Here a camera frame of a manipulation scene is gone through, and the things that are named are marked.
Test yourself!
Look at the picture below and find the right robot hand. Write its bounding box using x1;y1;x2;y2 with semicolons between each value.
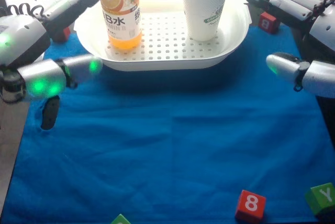
244;0;335;99

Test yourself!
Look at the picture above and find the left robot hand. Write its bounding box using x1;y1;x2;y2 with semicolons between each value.
0;0;103;104

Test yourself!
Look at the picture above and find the orange juice bottle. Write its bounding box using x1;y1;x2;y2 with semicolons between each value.
97;0;144;50

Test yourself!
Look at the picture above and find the white paper cup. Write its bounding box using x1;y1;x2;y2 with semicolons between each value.
180;0;233;42

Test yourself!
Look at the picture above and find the white perforated tray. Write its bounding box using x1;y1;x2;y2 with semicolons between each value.
74;4;252;72

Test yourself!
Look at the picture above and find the red block with letter G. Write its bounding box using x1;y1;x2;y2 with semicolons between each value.
51;26;72;43

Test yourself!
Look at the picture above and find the green block with letter Y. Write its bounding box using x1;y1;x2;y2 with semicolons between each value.
304;182;335;217

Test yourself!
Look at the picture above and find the blue cloth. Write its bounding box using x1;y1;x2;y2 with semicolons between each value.
0;24;335;224

